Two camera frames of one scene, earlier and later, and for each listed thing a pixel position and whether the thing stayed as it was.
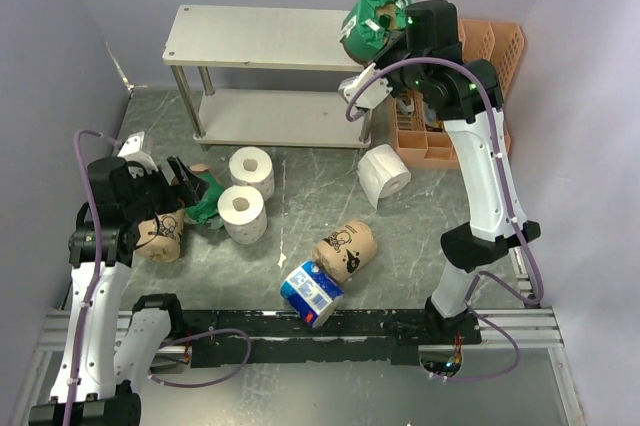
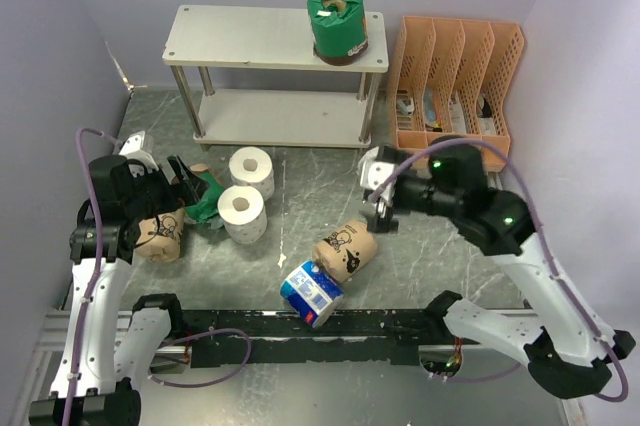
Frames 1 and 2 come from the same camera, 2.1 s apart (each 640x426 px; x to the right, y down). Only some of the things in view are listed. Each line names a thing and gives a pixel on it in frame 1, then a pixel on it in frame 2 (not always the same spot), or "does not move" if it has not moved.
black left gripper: [191, 187] does not move
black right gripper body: [405, 76] to [418, 194]
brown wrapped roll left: [160, 237] does not move
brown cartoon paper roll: [346, 250] does not move
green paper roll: [373, 20] to [338, 23]
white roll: [251, 166] does not move
